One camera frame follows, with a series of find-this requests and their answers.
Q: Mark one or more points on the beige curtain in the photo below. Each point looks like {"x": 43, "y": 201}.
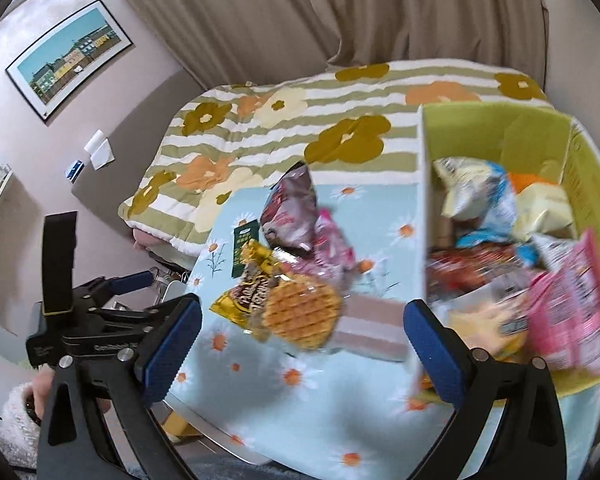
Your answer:
{"x": 330, "y": 10}

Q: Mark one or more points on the pink pillow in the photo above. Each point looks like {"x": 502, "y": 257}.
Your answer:
{"x": 147, "y": 242}

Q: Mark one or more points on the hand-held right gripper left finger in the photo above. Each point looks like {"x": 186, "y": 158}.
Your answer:
{"x": 172, "y": 350}

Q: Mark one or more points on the pink white snack packet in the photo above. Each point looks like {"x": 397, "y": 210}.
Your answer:
{"x": 335, "y": 245}

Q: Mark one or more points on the person's left hand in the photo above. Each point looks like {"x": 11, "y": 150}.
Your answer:
{"x": 37, "y": 390}

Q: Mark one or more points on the wooden table leg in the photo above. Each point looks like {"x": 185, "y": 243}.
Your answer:
{"x": 177, "y": 422}

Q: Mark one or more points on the light blue daisy table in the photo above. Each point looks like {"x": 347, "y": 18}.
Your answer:
{"x": 330, "y": 410}

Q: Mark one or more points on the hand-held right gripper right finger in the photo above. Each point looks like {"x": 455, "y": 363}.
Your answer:
{"x": 432, "y": 355}

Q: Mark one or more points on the dark red snack packet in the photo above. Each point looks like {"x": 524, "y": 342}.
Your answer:
{"x": 290, "y": 210}

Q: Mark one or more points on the yellow orange snack packet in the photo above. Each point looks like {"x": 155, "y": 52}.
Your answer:
{"x": 480, "y": 322}

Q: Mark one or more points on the silver white snack packet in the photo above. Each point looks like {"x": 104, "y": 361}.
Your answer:
{"x": 555, "y": 252}

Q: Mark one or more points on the striped flower blanket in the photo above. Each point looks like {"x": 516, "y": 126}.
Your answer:
{"x": 280, "y": 150}

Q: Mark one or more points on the white paper note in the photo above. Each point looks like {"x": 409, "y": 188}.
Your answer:
{"x": 100, "y": 152}

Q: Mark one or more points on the dark green snack packet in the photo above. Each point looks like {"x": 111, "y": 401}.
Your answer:
{"x": 243, "y": 250}

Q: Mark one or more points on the gold brown snack packet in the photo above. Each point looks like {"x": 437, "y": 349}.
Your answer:
{"x": 245, "y": 295}

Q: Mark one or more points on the framed house picture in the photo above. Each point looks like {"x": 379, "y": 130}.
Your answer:
{"x": 65, "y": 62}

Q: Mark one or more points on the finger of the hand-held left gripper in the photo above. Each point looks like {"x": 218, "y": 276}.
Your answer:
{"x": 130, "y": 316}
{"x": 130, "y": 280}

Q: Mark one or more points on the pale yellow snack packet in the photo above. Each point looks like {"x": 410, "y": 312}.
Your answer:
{"x": 545, "y": 210}

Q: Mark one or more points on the grey padded headboard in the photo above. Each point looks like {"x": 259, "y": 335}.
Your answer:
{"x": 130, "y": 150}

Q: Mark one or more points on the silver blue snack packet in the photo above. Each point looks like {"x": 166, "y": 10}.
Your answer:
{"x": 490, "y": 241}

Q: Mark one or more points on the blue white wall tag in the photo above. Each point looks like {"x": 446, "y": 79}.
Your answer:
{"x": 74, "y": 170}

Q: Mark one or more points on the clear waffle packet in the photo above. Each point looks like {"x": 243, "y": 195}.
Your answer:
{"x": 302, "y": 315}

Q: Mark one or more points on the green cardboard box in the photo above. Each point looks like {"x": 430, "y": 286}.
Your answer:
{"x": 595, "y": 180}

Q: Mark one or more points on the beige striped snack pack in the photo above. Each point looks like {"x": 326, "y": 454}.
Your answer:
{"x": 372, "y": 327}

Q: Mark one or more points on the white blue snack packet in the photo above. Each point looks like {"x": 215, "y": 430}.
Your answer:
{"x": 472, "y": 195}

